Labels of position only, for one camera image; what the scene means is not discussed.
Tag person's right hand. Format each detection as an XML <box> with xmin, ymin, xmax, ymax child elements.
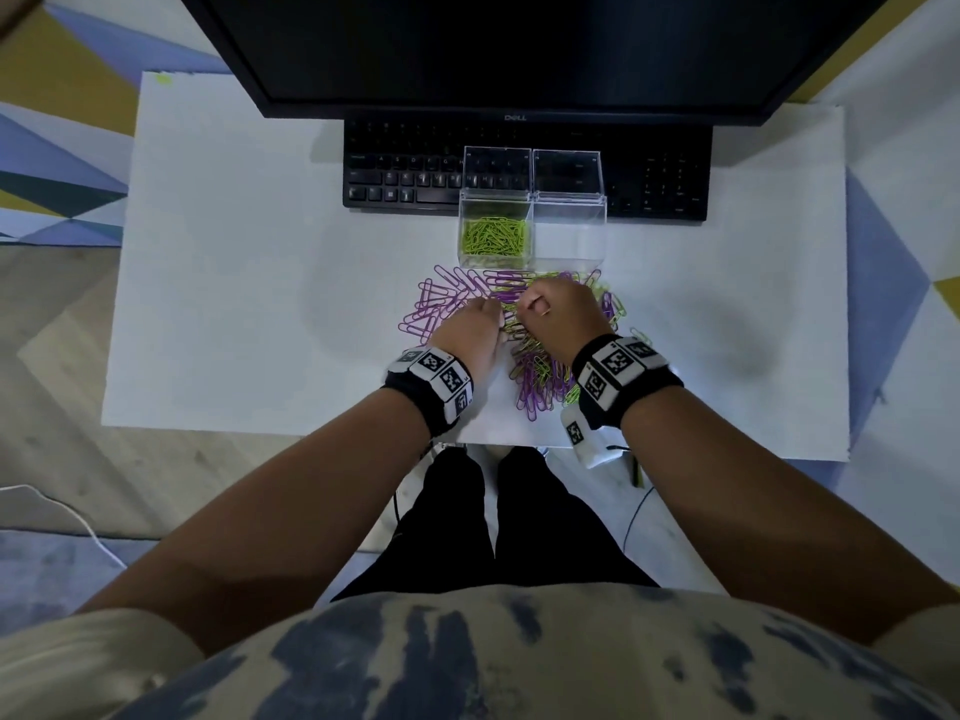
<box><xmin>515</xmin><ymin>276</ymin><xmax>616</xmax><ymax>368</ymax></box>

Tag person's left hand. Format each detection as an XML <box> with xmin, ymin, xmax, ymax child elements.
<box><xmin>427</xmin><ymin>297</ymin><xmax>505</xmax><ymax>391</ymax></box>

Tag pile of mixed paper clips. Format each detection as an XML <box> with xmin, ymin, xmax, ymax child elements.
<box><xmin>398</xmin><ymin>263</ymin><xmax>654</xmax><ymax>422</ymax></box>

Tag heap of green paper clips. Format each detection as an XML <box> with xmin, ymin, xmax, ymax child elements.
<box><xmin>462</xmin><ymin>216</ymin><xmax>530</xmax><ymax>258</ymax></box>

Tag person's right forearm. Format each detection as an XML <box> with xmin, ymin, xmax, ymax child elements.
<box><xmin>620</xmin><ymin>385</ymin><xmax>960</xmax><ymax>646</ymax></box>

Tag person's left forearm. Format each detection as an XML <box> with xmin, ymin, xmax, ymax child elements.
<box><xmin>78</xmin><ymin>387</ymin><xmax>433</xmax><ymax>657</ymax></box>

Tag person's black trousers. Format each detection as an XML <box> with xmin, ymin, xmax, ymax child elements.
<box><xmin>331</xmin><ymin>445</ymin><xmax>661</xmax><ymax>602</ymax></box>

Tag person's tie-dye shirt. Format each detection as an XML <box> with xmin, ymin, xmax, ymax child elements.
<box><xmin>0</xmin><ymin>582</ymin><xmax>960</xmax><ymax>720</ymax></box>

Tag black left wristband with markers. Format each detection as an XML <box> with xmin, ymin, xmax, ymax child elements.
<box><xmin>382</xmin><ymin>346</ymin><xmax>475</xmax><ymax>438</ymax></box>

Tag black wristband with markers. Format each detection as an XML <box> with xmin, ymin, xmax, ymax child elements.
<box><xmin>571</xmin><ymin>334</ymin><xmax>685</xmax><ymax>432</ymax></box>
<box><xmin>382</xmin><ymin>346</ymin><xmax>475</xmax><ymax>438</ymax></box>

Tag black right wristband with markers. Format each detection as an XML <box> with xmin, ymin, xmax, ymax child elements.
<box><xmin>571</xmin><ymin>334</ymin><xmax>685</xmax><ymax>432</ymax></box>

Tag black keyboard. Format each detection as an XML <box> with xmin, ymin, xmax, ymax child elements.
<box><xmin>342</xmin><ymin>115</ymin><xmax>712</xmax><ymax>224</ymax></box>

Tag black computer monitor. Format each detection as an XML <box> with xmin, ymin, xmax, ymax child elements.
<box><xmin>174</xmin><ymin>0</ymin><xmax>898</xmax><ymax>127</ymax></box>

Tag brown wooden board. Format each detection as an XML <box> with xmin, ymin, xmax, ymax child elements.
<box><xmin>0</xmin><ymin>0</ymin><xmax>46</xmax><ymax>42</ymax></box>

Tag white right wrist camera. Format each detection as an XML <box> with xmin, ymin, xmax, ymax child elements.
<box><xmin>560</xmin><ymin>404</ymin><xmax>630</xmax><ymax>471</ymax></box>

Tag black right camera cable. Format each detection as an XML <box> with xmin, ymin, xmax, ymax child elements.
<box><xmin>622</xmin><ymin>483</ymin><xmax>661</xmax><ymax>552</ymax></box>

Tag white cable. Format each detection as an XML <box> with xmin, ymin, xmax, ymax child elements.
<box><xmin>0</xmin><ymin>484</ymin><xmax>129</xmax><ymax>571</ymax></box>

